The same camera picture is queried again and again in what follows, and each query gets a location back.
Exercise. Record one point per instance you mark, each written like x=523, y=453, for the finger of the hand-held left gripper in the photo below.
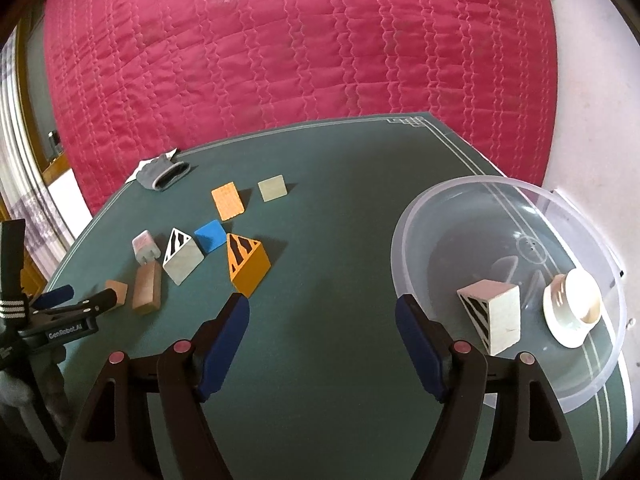
x=52, y=297
x=97, y=302

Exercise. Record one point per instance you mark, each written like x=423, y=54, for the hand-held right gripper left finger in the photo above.
x=225, y=345

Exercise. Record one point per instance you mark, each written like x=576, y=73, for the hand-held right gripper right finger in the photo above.
x=420, y=350

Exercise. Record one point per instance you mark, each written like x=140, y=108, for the small tan block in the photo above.
x=117, y=292

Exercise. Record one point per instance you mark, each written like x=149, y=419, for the brown wooden block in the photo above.
x=146, y=290

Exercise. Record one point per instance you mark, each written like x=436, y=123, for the white power adapter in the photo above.
x=145, y=246

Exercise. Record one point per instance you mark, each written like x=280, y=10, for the clear plastic bowl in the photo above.
x=450, y=240

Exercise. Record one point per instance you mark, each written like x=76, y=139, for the orange striped triangular block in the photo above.
x=250, y=270

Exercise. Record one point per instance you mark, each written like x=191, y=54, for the white striped wedge block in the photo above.
x=502, y=320

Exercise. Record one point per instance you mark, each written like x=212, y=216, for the grey striped triangular block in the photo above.
x=182, y=262

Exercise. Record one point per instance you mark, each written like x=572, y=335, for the patterned white curtain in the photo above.
x=20, y=200

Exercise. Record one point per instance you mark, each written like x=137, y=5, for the blue block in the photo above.
x=210, y=236

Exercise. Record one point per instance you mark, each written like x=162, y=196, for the wooden ledge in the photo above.
x=60, y=167

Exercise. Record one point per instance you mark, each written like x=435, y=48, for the grey work glove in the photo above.
x=157, y=175

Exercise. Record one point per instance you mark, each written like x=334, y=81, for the orange flat block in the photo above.
x=227, y=201

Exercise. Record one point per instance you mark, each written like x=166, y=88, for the small dark item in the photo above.
x=54, y=142

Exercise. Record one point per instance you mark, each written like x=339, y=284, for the grey-green flat block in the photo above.
x=273, y=189

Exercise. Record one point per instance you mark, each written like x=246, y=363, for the white cup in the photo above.
x=575, y=295

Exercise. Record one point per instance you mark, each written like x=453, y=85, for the red quilted blanket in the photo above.
x=300, y=35

